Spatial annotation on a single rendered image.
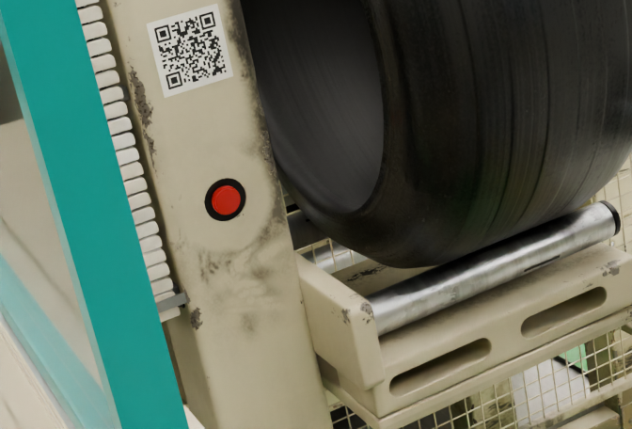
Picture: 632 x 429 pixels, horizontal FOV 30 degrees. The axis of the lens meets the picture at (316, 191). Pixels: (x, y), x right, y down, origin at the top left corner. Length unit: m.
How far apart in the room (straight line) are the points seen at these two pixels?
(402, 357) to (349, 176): 0.35
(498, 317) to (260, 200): 0.29
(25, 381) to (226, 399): 0.81
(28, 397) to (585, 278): 0.96
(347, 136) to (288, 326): 0.37
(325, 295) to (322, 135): 0.39
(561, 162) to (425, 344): 0.24
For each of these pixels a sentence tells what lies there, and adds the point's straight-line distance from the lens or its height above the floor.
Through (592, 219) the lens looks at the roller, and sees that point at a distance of 1.38.
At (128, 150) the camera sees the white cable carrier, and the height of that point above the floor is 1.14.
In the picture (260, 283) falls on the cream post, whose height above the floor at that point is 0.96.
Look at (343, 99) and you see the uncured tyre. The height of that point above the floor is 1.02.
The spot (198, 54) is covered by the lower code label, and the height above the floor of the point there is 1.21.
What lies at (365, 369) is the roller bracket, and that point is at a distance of 1.21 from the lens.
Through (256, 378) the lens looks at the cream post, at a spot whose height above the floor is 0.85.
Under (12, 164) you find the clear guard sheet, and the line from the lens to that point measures 0.40.
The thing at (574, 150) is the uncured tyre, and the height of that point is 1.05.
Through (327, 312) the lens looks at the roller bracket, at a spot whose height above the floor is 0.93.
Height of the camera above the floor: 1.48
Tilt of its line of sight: 21 degrees down
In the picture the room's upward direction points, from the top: 12 degrees counter-clockwise
